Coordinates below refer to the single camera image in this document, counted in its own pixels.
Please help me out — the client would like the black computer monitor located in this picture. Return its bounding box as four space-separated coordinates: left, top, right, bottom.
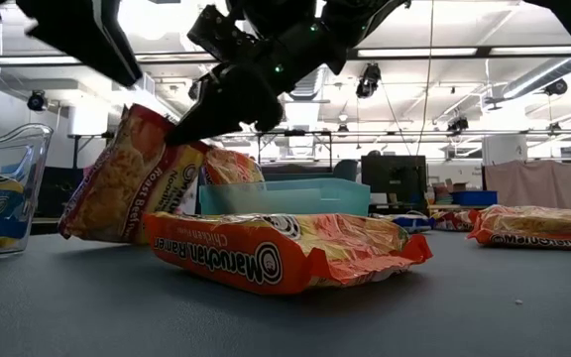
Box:
360 154 428 214

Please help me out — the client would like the red beef ramen pack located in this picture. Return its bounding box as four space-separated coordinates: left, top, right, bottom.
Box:
431 208 480 232
57 102 208 245

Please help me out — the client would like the ceiling light bar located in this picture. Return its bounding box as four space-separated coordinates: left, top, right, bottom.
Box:
0 45 571 65

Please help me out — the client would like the grey-blue table mat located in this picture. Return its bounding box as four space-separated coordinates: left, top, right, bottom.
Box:
0 230 571 357

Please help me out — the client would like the black aluminium table frame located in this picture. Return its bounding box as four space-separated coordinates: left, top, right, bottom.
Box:
30 217 63 235

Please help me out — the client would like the small teal plastic bin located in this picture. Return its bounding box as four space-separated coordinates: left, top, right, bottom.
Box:
198 178 372 217

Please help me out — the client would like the large grey-blue plastic bin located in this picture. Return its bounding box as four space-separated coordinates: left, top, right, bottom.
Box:
260 158 360 182

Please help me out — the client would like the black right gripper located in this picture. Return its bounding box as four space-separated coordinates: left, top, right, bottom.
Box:
166 0 346 147

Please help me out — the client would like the beige hanging cloth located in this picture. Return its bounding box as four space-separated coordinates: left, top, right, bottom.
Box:
483 158 571 208

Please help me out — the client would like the blue plastic crate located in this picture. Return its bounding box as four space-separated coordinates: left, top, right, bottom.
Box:
451 190 499 207

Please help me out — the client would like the clear plastic bin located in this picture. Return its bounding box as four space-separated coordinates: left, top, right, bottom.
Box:
0 122 55 259

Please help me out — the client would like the orange chicken ramen pack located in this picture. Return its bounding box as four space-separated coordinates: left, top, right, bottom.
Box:
467 204 571 253
142 211 434 297
199 147 266 186

